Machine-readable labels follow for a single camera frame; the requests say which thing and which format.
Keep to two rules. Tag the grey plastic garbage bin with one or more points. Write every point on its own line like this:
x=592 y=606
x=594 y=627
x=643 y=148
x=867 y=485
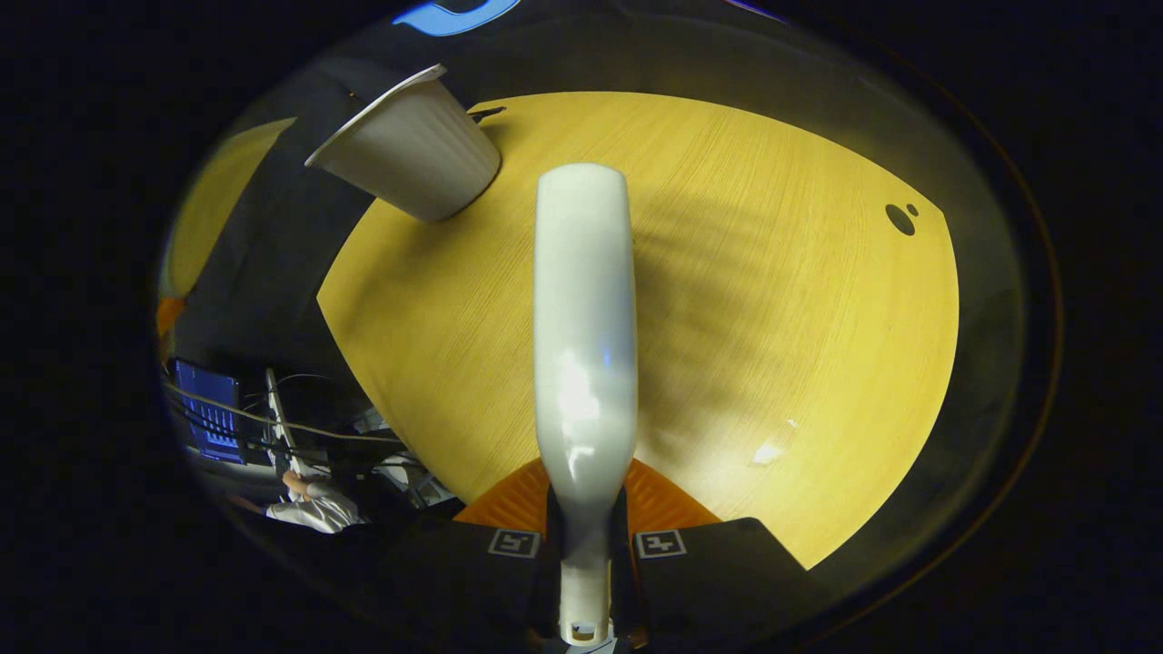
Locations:
x=418 y=154

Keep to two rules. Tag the yellow wooden side table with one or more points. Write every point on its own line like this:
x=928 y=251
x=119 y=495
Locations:
x=209 y=209

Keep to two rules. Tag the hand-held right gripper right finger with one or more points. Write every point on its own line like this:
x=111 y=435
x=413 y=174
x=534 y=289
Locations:
x=718 y=581

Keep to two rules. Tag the small white broom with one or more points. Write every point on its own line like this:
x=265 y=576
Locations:
x=581 y=318

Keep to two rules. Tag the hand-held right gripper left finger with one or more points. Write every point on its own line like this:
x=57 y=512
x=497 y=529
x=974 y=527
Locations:
x=454 y=581

